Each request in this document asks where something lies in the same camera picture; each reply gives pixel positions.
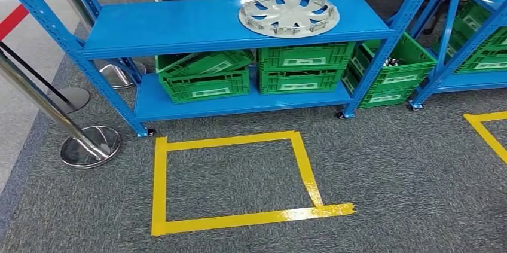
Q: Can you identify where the silver wheel hubcap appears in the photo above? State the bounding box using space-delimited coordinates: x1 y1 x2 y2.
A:
238 0 341 39

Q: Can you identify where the blue metal shelf rack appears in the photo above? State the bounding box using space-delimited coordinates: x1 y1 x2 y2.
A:
408 0 507 111
0 0 448 138

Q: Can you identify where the chrome stanchion with round base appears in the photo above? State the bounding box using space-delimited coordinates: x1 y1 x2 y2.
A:
0 51 122 169

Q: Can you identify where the green plastic crate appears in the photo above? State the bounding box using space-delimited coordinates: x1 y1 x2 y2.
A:
432 37 507 74
348 32 438 93
159 66 251 105
256 42 356 72
155 50 255 79
259 68 344 96
451 1 507 52
341 69 415 110

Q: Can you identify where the grey stanchion post black head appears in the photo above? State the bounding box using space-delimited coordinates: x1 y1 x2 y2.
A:
49 0 147 90

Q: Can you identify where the black pole stand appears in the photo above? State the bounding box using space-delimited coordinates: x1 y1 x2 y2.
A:
0 42 91 115

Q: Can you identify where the red barrier belt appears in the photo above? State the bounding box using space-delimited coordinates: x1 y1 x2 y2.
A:
0 0 56 42

